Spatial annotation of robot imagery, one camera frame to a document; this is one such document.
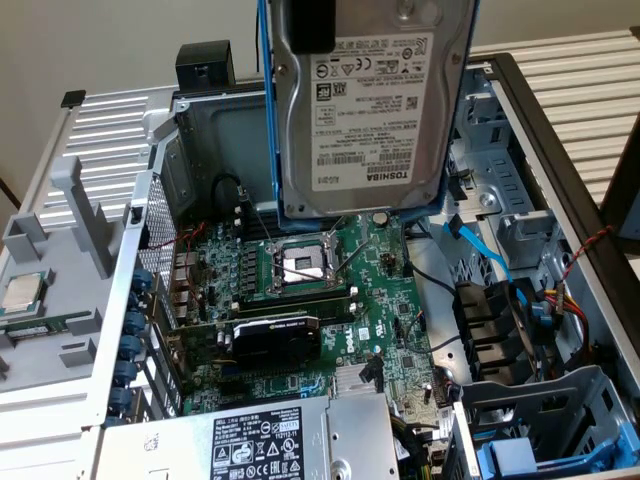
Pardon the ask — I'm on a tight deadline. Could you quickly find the hard disk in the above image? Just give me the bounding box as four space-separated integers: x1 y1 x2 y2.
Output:
257 0 476 234

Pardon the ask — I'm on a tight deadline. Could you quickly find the blue SATA wire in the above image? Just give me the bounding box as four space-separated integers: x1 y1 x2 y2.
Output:
442 214 532 314

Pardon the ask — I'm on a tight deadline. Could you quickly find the power wire with coloured strands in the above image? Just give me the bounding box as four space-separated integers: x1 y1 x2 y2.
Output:
542 280 609 371

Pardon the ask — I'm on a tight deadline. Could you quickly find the grey metal disk bay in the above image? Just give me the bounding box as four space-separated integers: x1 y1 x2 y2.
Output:
459 364 640 480

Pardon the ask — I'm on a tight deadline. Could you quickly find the blue disk carrier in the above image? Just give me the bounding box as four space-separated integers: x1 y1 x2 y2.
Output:
474 439 551 480

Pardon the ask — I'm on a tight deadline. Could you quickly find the black box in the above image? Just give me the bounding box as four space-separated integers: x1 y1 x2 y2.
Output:
175 42 236 92

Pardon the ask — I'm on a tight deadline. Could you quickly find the open PC case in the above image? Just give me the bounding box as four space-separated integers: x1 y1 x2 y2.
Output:
82 52 640 480

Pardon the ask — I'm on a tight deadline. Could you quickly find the CPU socket with levers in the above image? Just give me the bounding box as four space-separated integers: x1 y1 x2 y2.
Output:
252 214 376 301

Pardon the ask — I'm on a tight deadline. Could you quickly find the green motherboard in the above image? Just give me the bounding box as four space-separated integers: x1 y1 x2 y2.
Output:
169 209 461 436

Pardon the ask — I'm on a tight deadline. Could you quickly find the black graphics card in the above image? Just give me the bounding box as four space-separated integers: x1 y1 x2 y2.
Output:
167 314 324 371

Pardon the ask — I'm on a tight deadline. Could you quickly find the black plastic fan shroud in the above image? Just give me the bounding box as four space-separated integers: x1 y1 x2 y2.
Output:
452 279 536 386

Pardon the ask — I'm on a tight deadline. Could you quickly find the silver chipset heatsink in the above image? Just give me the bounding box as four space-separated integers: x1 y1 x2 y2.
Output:
333 367 389 399

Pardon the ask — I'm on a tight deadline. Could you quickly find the silver CPU chip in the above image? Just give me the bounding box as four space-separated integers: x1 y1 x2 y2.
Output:
0 273 51 321

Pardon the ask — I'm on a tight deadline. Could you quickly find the green RAM stick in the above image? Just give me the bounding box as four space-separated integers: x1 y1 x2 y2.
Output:
0 310 94 341

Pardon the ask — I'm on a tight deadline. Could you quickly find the silver power supply unit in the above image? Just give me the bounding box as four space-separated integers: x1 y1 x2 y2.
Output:
99 394 401 480

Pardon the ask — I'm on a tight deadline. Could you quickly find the grey parts rack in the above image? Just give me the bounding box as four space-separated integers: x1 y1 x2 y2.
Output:
0 155 135 396

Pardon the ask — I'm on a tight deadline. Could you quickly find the black looped cable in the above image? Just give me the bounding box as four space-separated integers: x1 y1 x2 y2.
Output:
212 172 251 207

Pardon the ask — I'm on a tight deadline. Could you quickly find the black wire with flat connector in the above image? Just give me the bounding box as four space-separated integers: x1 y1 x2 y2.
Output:
446 167 474 201

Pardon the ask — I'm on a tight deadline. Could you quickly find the red black twisted wire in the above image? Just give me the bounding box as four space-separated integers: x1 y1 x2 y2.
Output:
562 224 615 264
172 219 207 249

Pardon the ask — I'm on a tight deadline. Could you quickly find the thin black wire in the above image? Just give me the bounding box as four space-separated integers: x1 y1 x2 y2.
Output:
402 227 459 296

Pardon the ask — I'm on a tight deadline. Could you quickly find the thin wire with red tip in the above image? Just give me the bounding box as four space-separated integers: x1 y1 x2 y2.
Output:
404 312 427 351

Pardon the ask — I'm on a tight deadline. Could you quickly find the black wire with angled connector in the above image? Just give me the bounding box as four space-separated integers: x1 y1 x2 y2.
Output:
359 355 385 389

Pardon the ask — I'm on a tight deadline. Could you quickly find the braided yellow black wire bundle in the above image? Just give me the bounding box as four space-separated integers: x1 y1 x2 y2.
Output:
392 417 436 480

